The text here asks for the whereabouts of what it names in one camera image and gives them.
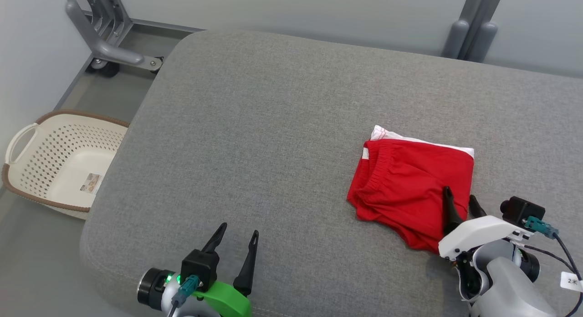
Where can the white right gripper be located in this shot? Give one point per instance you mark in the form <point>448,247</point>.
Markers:
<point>478,232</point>

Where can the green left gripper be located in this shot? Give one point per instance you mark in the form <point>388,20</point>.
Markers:
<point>230,301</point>

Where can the red basketball shorts white stripe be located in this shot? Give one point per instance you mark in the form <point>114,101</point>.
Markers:
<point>410,185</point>

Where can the red jersey shirt white sleeves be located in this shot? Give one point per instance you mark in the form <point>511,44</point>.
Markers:
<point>387,134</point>

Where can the paper sticker in basket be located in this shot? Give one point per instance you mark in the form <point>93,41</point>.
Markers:
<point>90,183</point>

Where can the cream perforated laundry basket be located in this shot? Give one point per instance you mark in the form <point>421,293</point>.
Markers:
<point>59,162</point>

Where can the black caster wheel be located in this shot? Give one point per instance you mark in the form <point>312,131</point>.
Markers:
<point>104,69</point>

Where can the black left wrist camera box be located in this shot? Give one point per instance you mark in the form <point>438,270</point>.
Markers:
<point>200,267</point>

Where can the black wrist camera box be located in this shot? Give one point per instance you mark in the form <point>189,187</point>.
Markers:
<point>521,210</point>
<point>200,267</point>

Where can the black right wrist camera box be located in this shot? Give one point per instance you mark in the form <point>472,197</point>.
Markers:
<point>521,210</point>

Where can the grey metal double post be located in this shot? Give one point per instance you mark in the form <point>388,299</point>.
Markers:
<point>473,30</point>

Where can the grey metal frame with brackets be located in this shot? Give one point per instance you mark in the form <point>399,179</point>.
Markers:
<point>104,43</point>

